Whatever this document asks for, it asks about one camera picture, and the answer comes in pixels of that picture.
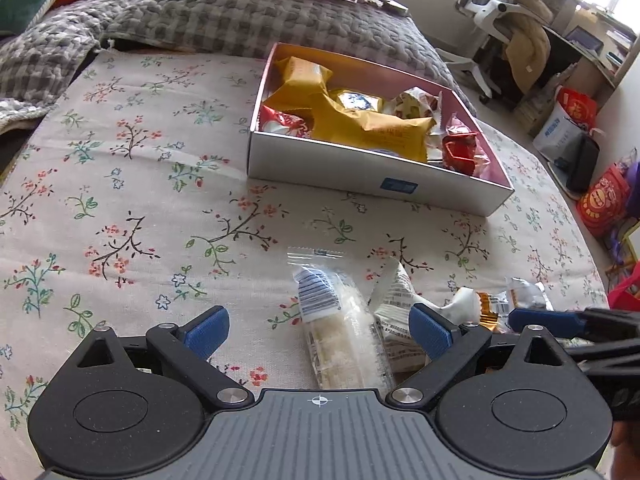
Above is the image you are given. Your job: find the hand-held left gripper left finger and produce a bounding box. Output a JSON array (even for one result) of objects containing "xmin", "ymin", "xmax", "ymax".
[{"xmin": 67, "ymin": 305, "xmax": 253, "ymax": 406}]

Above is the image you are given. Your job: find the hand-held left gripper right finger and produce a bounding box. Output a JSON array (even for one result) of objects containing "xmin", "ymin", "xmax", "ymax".
[{"xmin": 390, "ymin": 306, "xmax": 576, "ymax": 405}]

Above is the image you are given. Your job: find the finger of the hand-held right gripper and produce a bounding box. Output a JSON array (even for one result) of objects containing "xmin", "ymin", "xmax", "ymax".
[{"xmin": 507, "ymin": 308, "xmax": 593, "ymax": 340}]

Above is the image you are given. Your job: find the orange clear snack packet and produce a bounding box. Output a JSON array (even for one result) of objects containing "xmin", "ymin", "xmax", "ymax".
[{"xmin": 507, "ymin": 277, "xmax": 556, "ymax": 311}]

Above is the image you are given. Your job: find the clear orange cracker packet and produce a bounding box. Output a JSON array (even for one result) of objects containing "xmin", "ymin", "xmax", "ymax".
[{"xmin": 447, "ymin": 287, "xmax": 511, "ymax": 333}]

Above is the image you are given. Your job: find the clear rice cracker packet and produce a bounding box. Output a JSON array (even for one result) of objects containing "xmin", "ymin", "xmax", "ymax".
[{"xmin": 287, "ymin": 246, "xmax": 396, "ymax": 391}]

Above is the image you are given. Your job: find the red candy wrapper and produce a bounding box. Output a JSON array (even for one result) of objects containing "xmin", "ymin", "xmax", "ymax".
[{"xmin": 440, "ymin": 115, "xmax": 493, "ymax": 177}]

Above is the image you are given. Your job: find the white cardboard box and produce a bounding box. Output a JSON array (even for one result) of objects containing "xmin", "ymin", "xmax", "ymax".
[{"xmin": 247, "ymin": 42, "xmax": 516, "ymax": 217}]

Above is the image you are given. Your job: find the large yellow snack packet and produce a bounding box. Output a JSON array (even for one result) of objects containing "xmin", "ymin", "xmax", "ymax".
[{"xmin": 310, "ymin": 91, "xmax": 436, "ymax": 163}]

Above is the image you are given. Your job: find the white red snack packet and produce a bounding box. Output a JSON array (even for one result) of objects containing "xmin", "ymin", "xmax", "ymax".
[{"xmin": 261, "ymin": 106, "xmax": 313, "ymax": 138}]

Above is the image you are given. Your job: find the white crinkled snack packet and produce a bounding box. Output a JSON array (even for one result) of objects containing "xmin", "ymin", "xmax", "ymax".
[{"xmin": 390, "ymin": 87, "xmax": 443, "ymax": 121}]

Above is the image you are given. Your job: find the red yellow gift bag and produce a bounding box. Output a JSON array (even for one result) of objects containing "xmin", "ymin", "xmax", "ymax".
[{"xmin": 576, "ymin": 165, "xmax": 631, "ymax": 238}]

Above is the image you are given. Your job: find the white flat board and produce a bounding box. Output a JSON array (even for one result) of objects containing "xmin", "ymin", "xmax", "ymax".
[{"xmin": 547, "ymin": 160, "xmax": 576, "ymax": 191}]

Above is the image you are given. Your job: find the floral tablecloth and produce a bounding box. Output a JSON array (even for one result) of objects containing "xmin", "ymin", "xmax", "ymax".
[{"xmin": 0, "ymin": 50, "xmax": 611, "ymax": 480}]

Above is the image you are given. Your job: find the black bag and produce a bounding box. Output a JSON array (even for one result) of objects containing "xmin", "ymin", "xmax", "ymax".
[{"xmin": 565, "ymin": 132, "xmax": 601, "ymax": 193}]

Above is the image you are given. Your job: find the purple gift bag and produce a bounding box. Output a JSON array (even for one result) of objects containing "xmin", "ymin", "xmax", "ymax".
[{"xmin": 617, "ymin": 147, "xmax": 640, "ymax": 196}]

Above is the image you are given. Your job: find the white blue shopping bag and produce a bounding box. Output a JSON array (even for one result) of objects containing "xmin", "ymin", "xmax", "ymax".
[{"xmin": 532, "ymin": 102, "xmax": 586, "ymax": 161}]

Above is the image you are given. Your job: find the wooden desk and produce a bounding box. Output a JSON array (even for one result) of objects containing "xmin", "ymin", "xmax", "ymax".
[{"xmin": 545, "ymin": 0, "xmax": 640, "ymax": 91}]

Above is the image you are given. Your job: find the beige coat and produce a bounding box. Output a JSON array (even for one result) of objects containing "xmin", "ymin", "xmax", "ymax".
[{"xmin": 505, "ymin": 0, "xmax": 553, "ymax": 93}]

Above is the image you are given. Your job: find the grey checked blanket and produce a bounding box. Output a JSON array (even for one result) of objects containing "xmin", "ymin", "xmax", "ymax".
[{"xmin": 0, "ymin": 0, "xmax": 476, "ymax": 133}]

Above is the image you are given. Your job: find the white office chair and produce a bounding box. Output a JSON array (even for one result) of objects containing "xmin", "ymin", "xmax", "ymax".
[{"xmin": 440, "ymin": 0, "xmax": 531, "ymax": 106}]

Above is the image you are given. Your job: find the small crumpled white packet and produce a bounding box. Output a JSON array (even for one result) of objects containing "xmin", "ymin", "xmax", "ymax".
[{"xmin": 357, "ymin": 0, "xmax": 408, "ymax": 16}]

